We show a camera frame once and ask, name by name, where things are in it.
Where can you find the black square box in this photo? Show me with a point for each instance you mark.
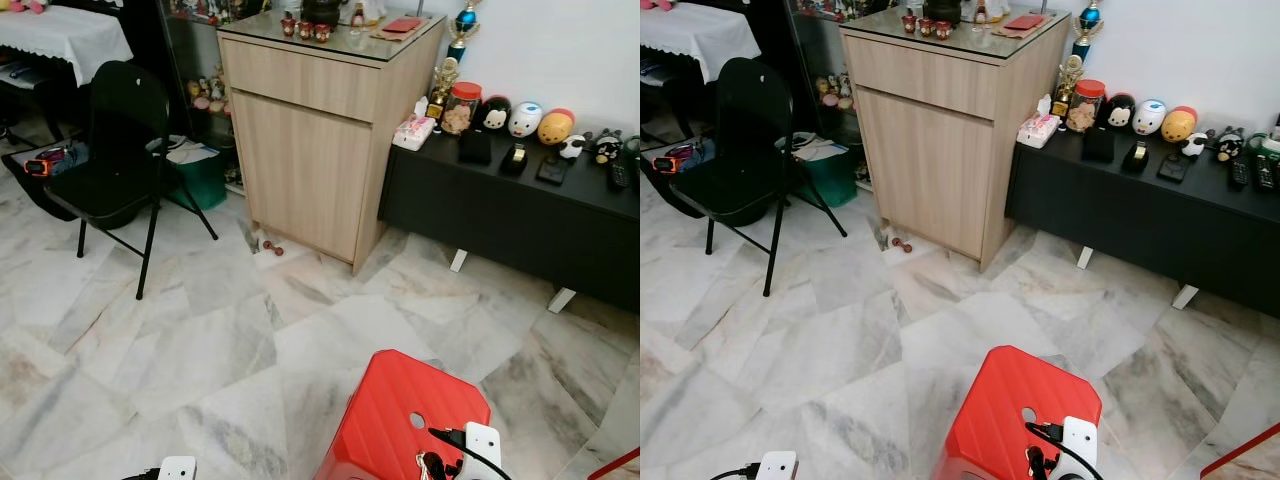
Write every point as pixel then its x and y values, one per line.
pixel 475 148
pixel 1098 146

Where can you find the black tape dispenser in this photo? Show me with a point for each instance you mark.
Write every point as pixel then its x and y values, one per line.
pixel 1135 157
pixel 514 158

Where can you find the green storage bin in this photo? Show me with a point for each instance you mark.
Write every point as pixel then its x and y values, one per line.
pixel 835 178
pixel 205 180

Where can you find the light wooden cabinet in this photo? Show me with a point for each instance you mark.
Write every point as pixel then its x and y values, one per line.
pixel 930 150
pixel 310 150

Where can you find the pink tissue pack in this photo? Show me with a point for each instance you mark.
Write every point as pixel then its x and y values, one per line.
pixel 1038 130
pixel 413 133

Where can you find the red lidded snack jar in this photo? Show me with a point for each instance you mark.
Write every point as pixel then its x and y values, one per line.
pixel 1085 112
pixel 462 115

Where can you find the glass display shelf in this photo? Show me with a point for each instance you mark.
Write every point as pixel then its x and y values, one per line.
pixel 830 90
pixel 205 95

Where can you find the black low console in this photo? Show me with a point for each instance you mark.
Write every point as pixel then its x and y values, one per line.
pixel 500 215
pixel 1130 215

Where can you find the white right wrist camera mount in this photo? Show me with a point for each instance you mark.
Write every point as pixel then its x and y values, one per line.
pixel 1078 445
pixel 483 445

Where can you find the black flat case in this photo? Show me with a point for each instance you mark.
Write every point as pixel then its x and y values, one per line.
pixel 1172 167
pixel 552 170

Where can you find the marble pattern folding table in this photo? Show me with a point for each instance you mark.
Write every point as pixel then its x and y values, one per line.
pixel 1255 462
pixel 628 472

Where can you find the white round plush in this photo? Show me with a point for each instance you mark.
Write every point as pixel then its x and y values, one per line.
pixel 1150 118
pixel 526 120

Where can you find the black folding chair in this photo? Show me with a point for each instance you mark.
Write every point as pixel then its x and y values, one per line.
pixel 125 110
pixel 750 110

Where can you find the black teapot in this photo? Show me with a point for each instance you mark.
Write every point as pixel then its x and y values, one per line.
pixel 322 12
pixel 942 10

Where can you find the black mouse plush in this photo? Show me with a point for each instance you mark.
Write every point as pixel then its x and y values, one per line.
pixel 493 115
pixel 1120 113

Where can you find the small panda figure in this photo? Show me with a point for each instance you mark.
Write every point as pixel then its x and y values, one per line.
pixel 1194 145
pixel 572 147

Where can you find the dark floor bag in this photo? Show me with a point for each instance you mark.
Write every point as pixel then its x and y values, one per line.
pixel 655 188
pixel 25 192

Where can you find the red flat box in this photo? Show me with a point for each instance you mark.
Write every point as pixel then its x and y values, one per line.
pixel 403 25
pixel 1025 22

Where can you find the red plastic stool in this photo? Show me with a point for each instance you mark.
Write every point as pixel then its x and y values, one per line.
pixel 385 420
pixel 1000 420

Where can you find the small red cup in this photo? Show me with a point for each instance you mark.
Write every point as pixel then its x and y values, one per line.
pixel 925 27
pixel 288 26
pixel 908 23
pixel 942 30
pixel 305 31
pixel 323 33

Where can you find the blue trophy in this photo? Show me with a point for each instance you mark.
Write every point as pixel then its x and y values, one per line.
pixel 465 20
pixel 1089 18

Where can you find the small red floor toy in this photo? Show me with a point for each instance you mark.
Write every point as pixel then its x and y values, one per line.
pixel 901 245
pixel 273 246

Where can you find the black remote control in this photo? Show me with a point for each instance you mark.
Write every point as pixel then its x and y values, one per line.
pixel 620 172
pixel 1239 172

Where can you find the yellow bear plush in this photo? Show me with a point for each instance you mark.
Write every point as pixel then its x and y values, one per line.
pixel 1179 125
pixel 556 128

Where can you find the black mouse figure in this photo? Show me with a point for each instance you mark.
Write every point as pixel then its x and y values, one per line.
pixel 1229 145
pixel 607 148

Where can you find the orange black device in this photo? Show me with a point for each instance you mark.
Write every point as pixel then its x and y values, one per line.
pixel 672 160
pixel 42 165

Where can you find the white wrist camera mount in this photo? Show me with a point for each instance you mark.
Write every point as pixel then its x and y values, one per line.
pixel 483 445
pixel 178 470
pixel 1078 445
pixel 777 468

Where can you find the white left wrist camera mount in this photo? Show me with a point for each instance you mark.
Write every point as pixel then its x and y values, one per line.
pixel 178 470
pixel 777 468

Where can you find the gold trophy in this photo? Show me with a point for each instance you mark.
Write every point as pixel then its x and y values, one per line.
pixel 1070 75
pixel 443 85

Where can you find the white tablecloth table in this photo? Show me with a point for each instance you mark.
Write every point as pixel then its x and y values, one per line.
pixel 700 30
pixel 60 35

